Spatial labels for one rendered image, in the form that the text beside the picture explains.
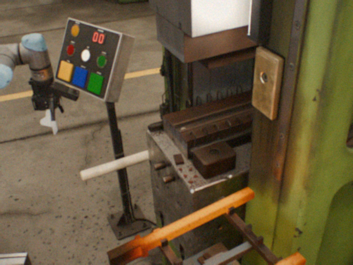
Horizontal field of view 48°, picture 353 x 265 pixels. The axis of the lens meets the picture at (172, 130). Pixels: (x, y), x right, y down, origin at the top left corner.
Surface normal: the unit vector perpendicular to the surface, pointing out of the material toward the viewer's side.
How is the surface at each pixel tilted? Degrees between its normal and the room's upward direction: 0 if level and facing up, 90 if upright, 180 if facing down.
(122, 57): 90
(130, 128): 0
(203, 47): 90
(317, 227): 90
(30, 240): 0
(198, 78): 90
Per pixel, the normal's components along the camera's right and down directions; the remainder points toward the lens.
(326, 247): 0.43, 0.50
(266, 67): -0.90, 0.28
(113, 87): 0.77, 0.33
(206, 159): -0.04, -0.82
